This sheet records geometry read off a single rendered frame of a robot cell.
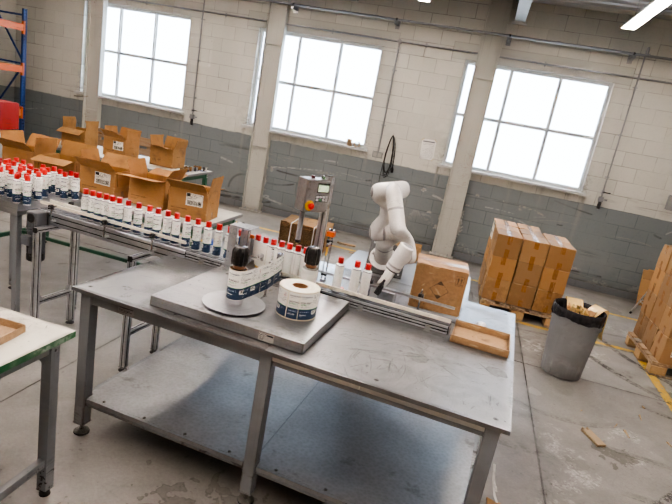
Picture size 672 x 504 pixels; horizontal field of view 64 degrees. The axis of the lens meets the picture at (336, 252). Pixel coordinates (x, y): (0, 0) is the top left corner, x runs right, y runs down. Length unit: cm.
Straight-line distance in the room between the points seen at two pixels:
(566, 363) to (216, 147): 648
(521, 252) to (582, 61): 325
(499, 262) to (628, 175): 294
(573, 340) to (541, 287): 139
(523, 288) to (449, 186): 257
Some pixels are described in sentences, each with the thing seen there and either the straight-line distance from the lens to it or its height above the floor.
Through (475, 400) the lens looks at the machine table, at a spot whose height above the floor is 83.
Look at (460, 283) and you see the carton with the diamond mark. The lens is 316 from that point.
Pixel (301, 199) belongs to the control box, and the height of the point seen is 135.
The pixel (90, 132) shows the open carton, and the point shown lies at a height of 101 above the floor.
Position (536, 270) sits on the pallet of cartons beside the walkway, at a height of 59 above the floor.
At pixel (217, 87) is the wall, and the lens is 933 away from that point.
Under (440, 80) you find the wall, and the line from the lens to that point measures 832.
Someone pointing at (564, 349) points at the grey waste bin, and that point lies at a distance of 502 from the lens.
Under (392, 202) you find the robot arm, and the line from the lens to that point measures 298.
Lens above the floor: 189
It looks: 15 degrees down
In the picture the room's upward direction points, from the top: 11 degrees clockwise
